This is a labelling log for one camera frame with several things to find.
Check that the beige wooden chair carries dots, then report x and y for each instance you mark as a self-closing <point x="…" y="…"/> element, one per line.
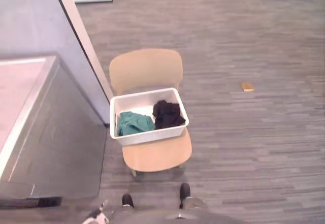
<point x="147" y="69"/>

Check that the grey washing machine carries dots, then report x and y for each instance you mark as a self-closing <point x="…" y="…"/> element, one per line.
<point x="38" y="122"/>

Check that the white panel with dark edge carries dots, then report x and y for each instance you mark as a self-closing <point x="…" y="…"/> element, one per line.
<point x="81" y="36"/>

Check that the white plastic laundry basket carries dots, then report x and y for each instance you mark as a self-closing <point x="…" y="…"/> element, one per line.
<point x="148" y="136"/>

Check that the robot body with dark feet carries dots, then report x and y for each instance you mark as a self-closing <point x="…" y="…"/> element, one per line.
<point x="162" y="212"/>

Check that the green cloth garment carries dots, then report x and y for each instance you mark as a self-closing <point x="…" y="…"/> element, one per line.
<point x="133" y="123"/>

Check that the small tan wooden block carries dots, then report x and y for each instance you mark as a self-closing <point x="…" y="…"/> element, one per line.
<point x="247" y="87"/>

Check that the black cloth garment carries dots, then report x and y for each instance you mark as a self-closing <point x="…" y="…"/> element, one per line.
<point x="167" y="114"/>

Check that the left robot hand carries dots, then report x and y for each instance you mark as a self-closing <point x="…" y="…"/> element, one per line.
<point x="97" y="213"/>

